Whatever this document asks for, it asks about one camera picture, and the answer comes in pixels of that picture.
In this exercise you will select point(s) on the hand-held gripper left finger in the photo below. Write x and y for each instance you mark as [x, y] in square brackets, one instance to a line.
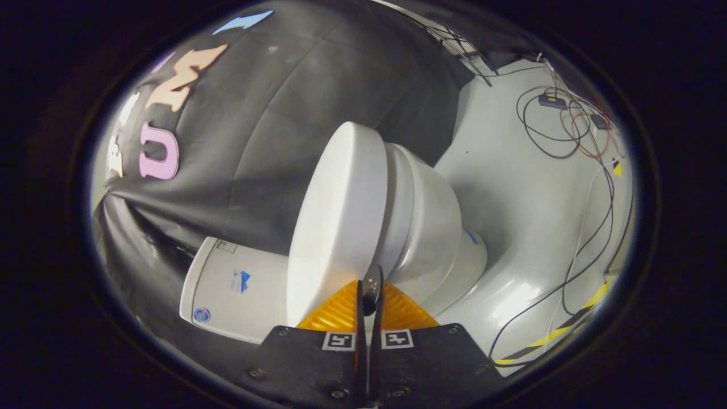
[318, 363]

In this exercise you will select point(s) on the small black adapter box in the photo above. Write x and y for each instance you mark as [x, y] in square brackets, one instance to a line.
[599, 121]
[552, 101]

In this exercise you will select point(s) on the white ceramic toilet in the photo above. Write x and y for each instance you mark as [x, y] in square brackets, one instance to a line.
[431, 227]

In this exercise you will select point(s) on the white toilet lid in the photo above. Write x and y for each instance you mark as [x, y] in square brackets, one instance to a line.
[341, 216]

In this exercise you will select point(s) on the yellow black floor tape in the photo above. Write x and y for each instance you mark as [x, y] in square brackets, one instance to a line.
[568, 328]

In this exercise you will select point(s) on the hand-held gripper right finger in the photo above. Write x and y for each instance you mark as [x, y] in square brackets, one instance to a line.
[426, 363]

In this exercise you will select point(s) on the black backdrop cloth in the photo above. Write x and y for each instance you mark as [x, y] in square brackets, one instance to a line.
[255, 142]

